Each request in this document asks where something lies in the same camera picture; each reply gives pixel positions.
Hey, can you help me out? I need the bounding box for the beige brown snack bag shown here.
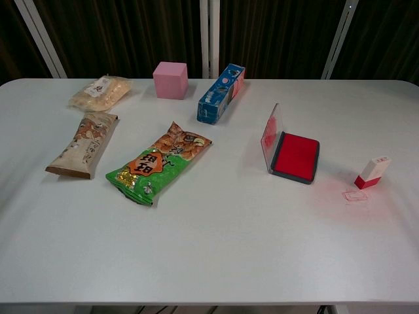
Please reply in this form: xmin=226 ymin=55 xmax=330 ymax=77
xmin=45 ymin=112 xmax=120 ymax=180

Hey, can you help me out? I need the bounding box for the clear bag of crackers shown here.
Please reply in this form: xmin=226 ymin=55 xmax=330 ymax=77
xmin=67 ymin=75 xmax=133 ymax=111

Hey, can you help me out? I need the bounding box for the pink cube block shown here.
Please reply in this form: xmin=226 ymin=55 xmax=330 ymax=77
xmin=153 ymin=61 xmax=189 ymax=99

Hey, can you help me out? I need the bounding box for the white slanted frame bar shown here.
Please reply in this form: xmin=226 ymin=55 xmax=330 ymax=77
xmin=321 ymin=0 xmax=359 ymax=80
xmin=13 ymin=0 xmax=68 ymax=79

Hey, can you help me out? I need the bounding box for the dark curtain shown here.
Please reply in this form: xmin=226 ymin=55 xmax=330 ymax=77
xmin=0 ymin=0 xmax=419 ymax=86

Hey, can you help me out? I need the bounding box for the blue cardboard box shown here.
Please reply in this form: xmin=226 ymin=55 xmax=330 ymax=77
xmin=196 ymin=63 xmax=246 ymax=126

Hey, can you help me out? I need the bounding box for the white vertical frame post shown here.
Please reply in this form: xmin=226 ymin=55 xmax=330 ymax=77
xmin=198 ymin=0 xmax=221 ymax=79

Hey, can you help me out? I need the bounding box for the white and red stamp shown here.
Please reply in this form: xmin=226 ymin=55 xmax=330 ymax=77
xmin=354 ymin=156 xmax=392 ymax=190

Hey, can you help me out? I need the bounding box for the green snack bag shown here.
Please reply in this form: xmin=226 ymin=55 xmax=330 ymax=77
xmin=105 ymin=121 xmax=213 ymax=207

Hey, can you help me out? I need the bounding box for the red ink pad case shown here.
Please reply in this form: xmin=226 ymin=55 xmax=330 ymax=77
xmin=260 ymin=103 xmax=321 ymax=185

